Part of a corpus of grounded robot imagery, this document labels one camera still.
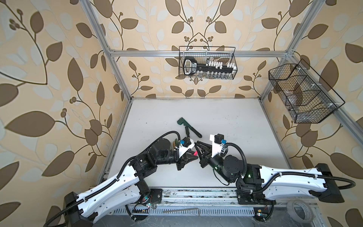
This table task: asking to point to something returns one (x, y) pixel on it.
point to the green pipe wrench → (181, 121)
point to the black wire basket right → (308, 98)
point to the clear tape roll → (308, 212)
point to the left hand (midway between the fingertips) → (196, 152)
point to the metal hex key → (182, 210)
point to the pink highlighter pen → (195, 153)
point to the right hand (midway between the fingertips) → (195, 147)
